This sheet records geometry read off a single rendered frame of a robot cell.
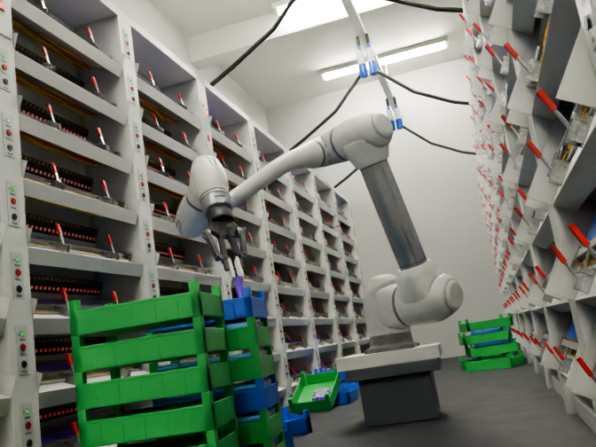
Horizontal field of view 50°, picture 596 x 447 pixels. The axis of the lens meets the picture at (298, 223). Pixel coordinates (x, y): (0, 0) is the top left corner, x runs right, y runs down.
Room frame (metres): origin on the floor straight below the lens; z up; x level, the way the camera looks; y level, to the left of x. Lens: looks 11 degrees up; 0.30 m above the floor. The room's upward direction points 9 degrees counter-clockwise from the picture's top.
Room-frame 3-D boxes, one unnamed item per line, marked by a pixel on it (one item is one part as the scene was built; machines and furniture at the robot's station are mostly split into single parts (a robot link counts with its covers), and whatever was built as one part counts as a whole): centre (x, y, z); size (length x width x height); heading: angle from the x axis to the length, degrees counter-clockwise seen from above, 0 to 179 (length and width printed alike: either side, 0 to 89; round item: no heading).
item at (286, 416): (2.49, 0.21, 0.04); 0.30 x 0.20 x 0.08; 19
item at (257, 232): (3.68, 0.29, 0.85); 0.20 x 0.09 x 1.70; 75
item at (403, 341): (2.40, -0.28, 0.27); 0.22 x 0.18 x 0.06; 164
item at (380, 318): (2.37, -0.28, 0.41); 0.18 x 0.16 x 0.22; 42
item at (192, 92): (3.01, 0.47, 0.85); 0.20 x 0.09 x 1.70; 75
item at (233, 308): (1.81, 0.29, 0.44); 0.30 x 0.20 x 0.08; 83
